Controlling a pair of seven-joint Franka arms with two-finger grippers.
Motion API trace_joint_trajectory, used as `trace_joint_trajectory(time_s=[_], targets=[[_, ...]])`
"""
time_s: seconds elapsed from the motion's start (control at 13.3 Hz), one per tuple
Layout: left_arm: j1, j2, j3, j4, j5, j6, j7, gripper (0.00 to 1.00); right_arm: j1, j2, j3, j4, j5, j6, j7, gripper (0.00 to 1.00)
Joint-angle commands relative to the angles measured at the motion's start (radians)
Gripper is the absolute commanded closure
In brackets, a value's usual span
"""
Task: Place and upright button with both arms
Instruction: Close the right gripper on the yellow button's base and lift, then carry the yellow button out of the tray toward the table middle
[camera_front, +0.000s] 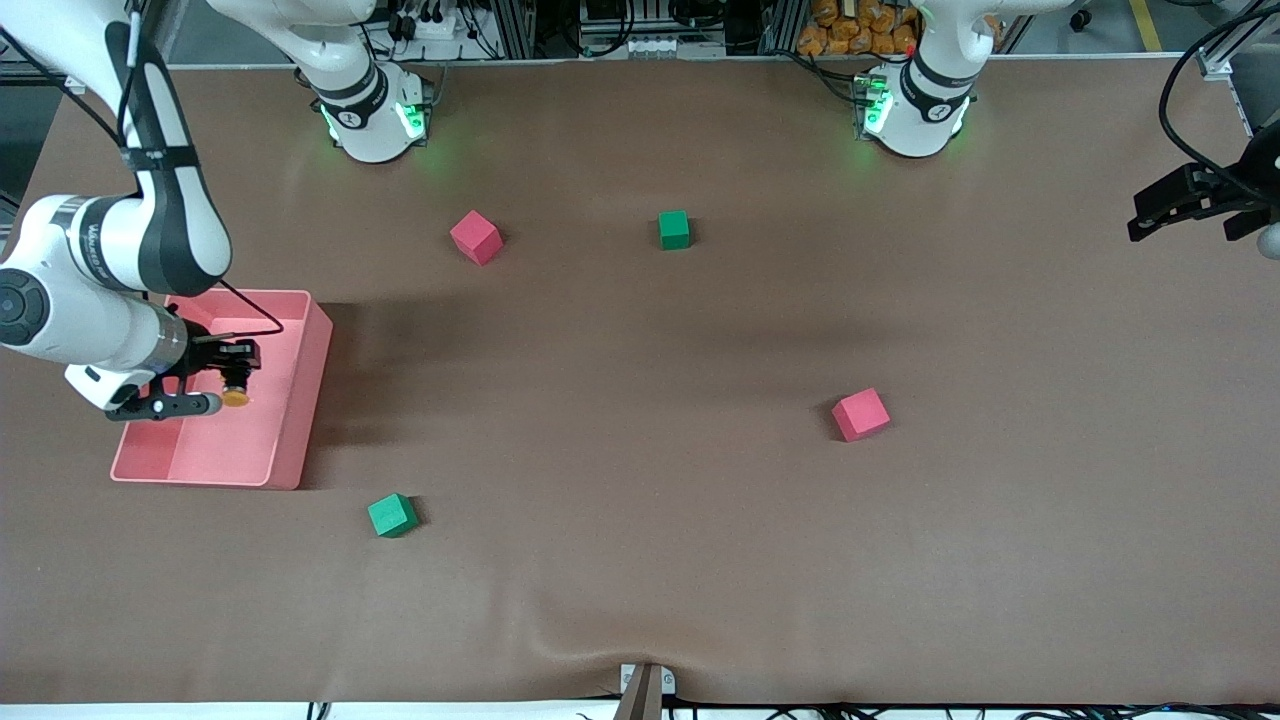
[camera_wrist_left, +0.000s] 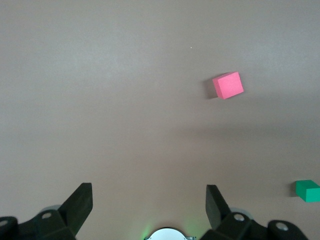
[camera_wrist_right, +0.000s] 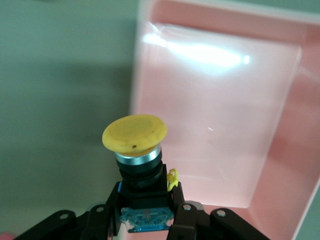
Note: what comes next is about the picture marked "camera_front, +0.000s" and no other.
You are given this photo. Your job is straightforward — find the pink plastic tray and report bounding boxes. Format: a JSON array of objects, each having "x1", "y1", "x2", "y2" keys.
[{"x1": 111, "y1": 290, "x2": 334, "y2": 491}]

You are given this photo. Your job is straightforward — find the pink foam cube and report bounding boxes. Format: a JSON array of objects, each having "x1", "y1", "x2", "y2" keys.
[
  {"x1": 449, "y1": 210, "x2": 504, "y2": 267},
  {"x1": 832, "y1": 388, "x2": 891, "y2": 443}
]

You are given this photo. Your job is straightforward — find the white power strip with plugs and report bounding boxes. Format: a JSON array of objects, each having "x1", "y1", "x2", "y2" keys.
[{"x1": 385, "y1": 0, "x2": 501, "y2": 61}]

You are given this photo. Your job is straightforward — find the bag of orange items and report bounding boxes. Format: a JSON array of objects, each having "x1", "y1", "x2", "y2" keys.
[{"x1": 797, "y1": 0, "x2": 921, "y2": 57}]

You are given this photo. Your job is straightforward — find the long white power strip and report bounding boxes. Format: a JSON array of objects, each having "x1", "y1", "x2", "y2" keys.
[{"x1": 580, "y1": 35, "x2": 728, "y2": 59}]

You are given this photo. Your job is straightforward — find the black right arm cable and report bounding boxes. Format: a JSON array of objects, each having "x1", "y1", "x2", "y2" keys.
[{"x1": 118, "y1": 0, "x2": 286, "y2": 341}]

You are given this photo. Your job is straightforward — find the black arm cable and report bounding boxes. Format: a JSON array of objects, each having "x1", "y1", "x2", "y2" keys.
[
  {"x1": 118, "y1": 0, "x2": 286, "y2": 341},
  {"x1": 1157, "y1": 0, "x2": 1280, "y2": 191}
]

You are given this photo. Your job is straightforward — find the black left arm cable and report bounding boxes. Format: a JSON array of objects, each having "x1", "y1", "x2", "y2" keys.
[{"x1": 1157, "y1": 0, "x2": 1280, "y2": 191}]

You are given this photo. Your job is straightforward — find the aluminium frame post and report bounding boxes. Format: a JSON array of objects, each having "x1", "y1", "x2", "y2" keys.
[
  {"x1": 503, "y1": 0, "x2": 537, "y2": 59},
  {"x1": 763, "y1": 0, "x2": 801, "y2": 54}
]

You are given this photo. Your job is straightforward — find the metal table edge bracket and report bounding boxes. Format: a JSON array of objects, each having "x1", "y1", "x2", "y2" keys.
[{"x1": 620, "y1": 662, "x2": 676, "y2": 720}]

